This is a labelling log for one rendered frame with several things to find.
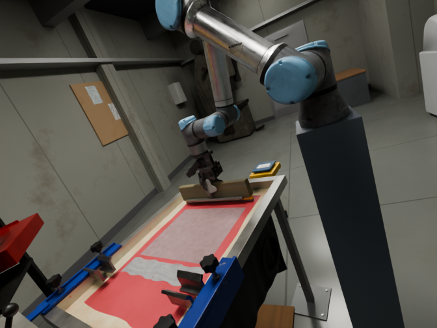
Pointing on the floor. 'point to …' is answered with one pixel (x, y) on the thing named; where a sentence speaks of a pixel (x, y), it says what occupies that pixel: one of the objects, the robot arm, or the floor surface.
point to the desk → (353, 86)
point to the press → (245, 129)
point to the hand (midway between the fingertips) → (213, 192)
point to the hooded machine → (430, 65)
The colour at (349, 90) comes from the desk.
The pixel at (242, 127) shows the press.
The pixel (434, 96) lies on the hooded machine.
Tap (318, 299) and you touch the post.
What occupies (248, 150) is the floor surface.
